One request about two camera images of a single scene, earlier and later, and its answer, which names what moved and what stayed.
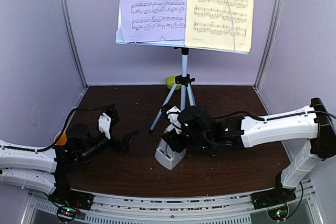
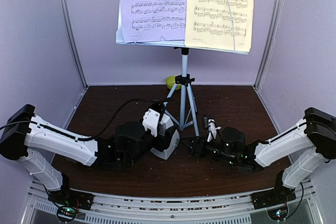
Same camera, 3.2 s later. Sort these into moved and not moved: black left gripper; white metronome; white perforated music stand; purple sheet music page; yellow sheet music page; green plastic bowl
Moved: black left gripper; white metronome
Not moved: green plastic bowl; yellow sheet music page; purple sheet music page; white perforated music stand
